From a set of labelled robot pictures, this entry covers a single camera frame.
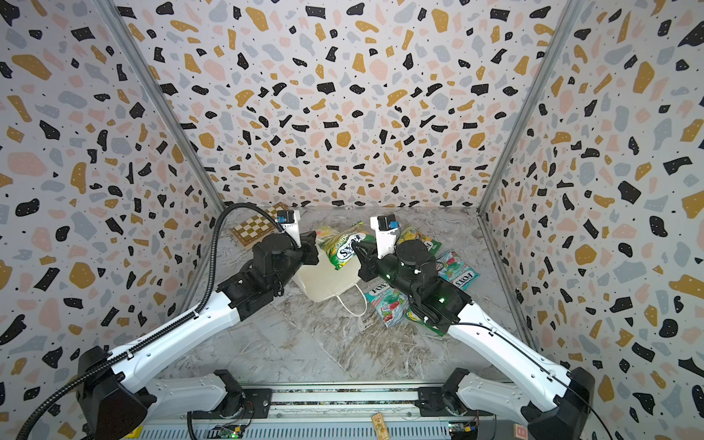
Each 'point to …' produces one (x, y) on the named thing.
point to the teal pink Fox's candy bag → (390, 303)
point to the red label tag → (521, 432)
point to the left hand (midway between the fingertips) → (319, 232)
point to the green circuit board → (225, 432)
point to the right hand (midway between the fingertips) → (354, 245)
